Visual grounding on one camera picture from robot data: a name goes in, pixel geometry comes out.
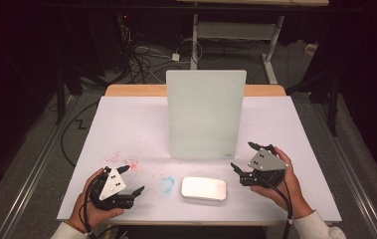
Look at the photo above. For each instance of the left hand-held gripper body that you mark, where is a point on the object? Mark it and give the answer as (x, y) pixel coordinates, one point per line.
(113, 186)

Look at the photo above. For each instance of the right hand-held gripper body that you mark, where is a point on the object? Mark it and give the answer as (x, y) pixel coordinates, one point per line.
(265, 166)

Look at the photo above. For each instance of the white board eraser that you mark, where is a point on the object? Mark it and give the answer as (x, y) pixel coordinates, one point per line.
(203, 188)

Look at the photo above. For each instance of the glass whiteboard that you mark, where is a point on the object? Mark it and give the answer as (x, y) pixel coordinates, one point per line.
(206, 116)

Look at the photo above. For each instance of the person's right hand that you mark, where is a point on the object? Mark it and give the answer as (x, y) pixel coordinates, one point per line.
(292, 195)

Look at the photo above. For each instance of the person's left hand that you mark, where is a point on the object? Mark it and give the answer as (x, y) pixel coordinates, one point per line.
(81, 212)

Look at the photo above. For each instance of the white table cover sheet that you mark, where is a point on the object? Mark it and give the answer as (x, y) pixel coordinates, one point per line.
(129, 126)

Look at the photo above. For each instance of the black metal stand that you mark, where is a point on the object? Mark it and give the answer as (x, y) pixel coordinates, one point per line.
(60, 99)

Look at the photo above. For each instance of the white power adapter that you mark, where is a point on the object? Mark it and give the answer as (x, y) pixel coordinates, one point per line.
(175, 57)

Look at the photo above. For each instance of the aluminium floor rail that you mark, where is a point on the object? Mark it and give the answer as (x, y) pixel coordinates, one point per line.
(33, 172)
(351, 172)

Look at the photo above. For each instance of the white metal desk frame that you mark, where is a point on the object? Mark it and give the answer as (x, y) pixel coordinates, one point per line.
(235, 30)

